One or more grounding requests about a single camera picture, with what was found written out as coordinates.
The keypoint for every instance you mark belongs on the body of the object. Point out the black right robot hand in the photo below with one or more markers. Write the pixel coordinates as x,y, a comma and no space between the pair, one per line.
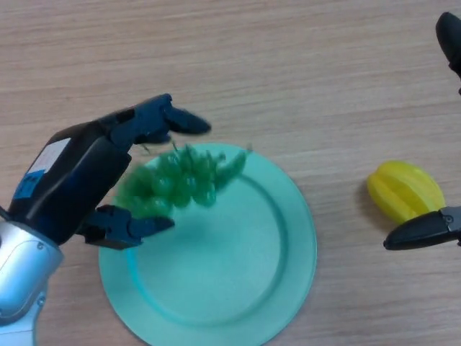
428,230

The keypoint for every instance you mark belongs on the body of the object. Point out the teal round plate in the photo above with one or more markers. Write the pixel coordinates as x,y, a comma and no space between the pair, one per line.
230,259

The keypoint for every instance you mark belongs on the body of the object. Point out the yellow starfruit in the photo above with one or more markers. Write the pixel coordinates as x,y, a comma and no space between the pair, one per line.
403,192

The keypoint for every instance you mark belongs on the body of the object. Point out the green grapes bunch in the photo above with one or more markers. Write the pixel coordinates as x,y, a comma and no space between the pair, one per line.
173,184

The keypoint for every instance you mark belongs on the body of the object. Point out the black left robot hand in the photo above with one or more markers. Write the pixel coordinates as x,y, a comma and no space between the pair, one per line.
83,173

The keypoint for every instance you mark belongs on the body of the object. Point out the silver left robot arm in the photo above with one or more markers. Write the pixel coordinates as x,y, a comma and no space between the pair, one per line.
21,274

